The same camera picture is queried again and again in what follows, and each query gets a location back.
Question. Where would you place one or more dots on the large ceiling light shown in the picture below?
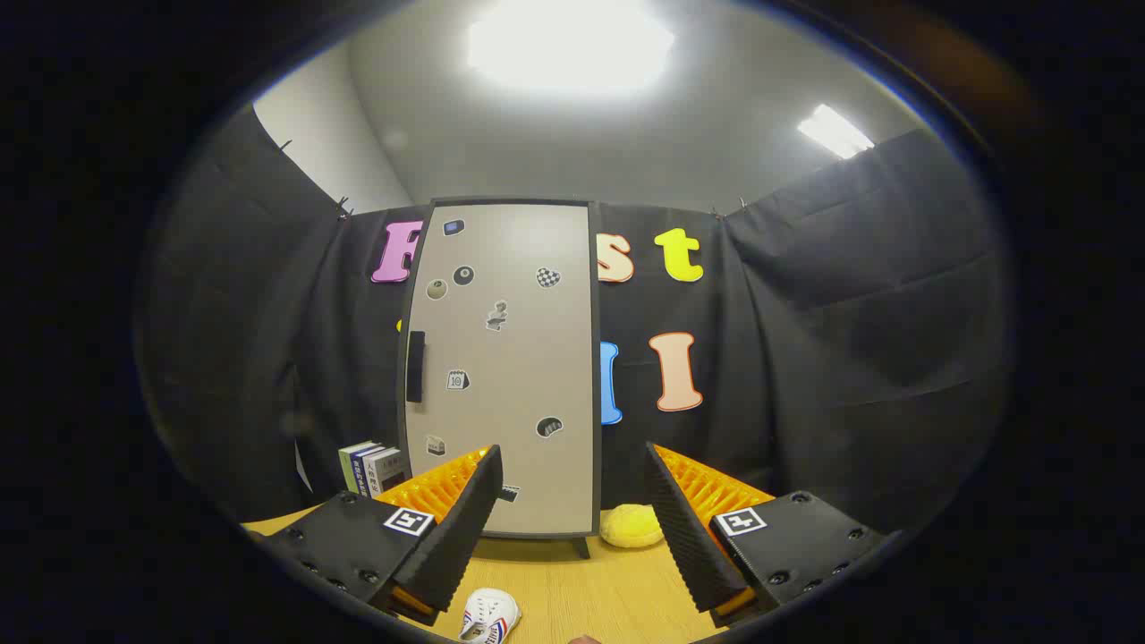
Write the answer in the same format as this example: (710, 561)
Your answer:
(572, 45)

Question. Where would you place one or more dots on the white canvas shoe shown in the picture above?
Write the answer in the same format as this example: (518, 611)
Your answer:
(490, 613)

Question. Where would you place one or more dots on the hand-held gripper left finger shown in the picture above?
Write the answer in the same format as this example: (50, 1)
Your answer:
(461, 537)

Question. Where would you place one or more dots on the dark grey shoe cabinet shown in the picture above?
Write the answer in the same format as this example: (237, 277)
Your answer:
(596, 376)

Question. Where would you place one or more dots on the yellow plush toy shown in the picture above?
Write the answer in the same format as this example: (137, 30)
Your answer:
(631, 526)

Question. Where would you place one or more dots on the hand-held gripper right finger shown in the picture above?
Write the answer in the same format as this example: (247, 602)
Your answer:
(689, 537)

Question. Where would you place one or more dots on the dark blue book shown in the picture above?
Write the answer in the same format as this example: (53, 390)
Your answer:
(361, 470)

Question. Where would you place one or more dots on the white book with dark cover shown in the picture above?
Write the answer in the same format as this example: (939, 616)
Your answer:
(389, 470)

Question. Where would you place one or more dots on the black backdrop cloth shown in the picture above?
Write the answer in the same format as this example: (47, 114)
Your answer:
(850, 340)

